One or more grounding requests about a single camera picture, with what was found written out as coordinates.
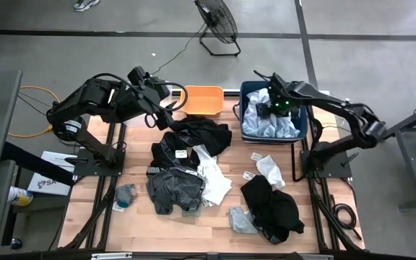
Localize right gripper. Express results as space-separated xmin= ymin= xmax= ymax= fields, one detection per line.
xmin=255 ymin=81 xmax=303 ymax=122

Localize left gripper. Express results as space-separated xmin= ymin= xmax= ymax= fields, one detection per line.
xmin=137 ymin=81 xmax=178 ymax=131

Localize light blue patterned sheet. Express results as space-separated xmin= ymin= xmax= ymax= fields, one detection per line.
xmin=241 ymin=87 xmax=301 ymax=139

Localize black shorts with patterned waistband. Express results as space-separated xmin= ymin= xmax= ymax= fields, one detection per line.
xmin=149 ymin=131 xmax=202 ymax=175

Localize plain black garment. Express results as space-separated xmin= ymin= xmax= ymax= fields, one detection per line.
xmin=168 ymin=114 xmax=233 ymax=158

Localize white sock with tags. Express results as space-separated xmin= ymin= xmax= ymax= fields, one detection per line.
xmin=243 ymin=152 xmax=287 ymax=190

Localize dark grey shorts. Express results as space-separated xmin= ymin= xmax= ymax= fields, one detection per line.
xmin=145 ymin=166 xmax=206 ymax=216

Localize white cloth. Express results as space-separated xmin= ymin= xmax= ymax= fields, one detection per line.
xmin=192 ymin=144 xmax=233 ymax=207

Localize large black garment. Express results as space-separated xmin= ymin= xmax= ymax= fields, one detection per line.
xmin=240 ymin=175 xmax=306 ymax=246

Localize light grey sock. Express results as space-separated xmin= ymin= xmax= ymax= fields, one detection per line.
xmin=228 ymin=205 xmax=259 ymax=235

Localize orange plastic bin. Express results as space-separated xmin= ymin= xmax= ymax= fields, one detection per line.
xmin=178 ymin=84 xmax=225 ymax=118

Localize navy white striped fabric bin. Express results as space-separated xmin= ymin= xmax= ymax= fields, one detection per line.
xmin=232 ymin=79 xmax=309 ymax=145

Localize blue grey sock with tag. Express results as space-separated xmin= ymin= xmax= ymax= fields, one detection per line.
xmin=112 ymin=183 xmax=138 ymax=213

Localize black floor fan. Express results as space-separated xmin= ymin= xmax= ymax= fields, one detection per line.
xmin=194 ymin=0 xmax=241 ymax=58

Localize white box with label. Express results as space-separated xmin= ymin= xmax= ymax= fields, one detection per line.
xmin=27 ymin=150 xmax=79 ymax=196

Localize black metal beam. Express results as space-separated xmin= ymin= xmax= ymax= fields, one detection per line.
xmin=1 ymin=142 xmax=75 ymax=187

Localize person's shoe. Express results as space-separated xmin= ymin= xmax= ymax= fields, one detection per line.
xmin=72 ymin=0 xmax=100 ymax=12

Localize white yellow spray can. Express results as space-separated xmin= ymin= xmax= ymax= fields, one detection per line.
xmin=7 ymin=186 xmax=34 ymax=207

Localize black cable loop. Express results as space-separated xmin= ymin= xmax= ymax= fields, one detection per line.
xmin=290 ymin=140 xmax=307 ymax=183

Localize black aluminium table frame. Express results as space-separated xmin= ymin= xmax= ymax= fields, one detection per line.
xmin=58 ymin=88 xmax=366 ymax=260

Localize black fan cable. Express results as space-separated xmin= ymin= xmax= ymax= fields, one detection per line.
xmin=149 ymin=23 xmax=207 ymax=77

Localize coiled black cable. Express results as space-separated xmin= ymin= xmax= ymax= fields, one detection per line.
xmin=332 ymin=194 xmax=363 ymax=241

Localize yellow extension cable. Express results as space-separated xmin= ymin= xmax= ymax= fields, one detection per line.
xmin=0 ymin=61 xmax=61 ymax=140

